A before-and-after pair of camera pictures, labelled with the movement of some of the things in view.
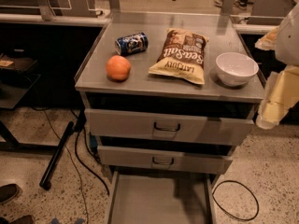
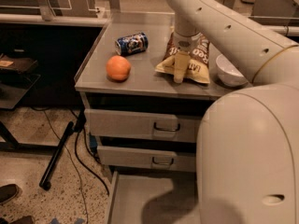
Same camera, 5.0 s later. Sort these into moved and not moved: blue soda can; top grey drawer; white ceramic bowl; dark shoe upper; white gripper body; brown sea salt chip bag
Moved: brown sea salt chip bag; white gripper body
Not moved: blue soda can; dark shoe upper; top grey drawer; white ceramic bowl
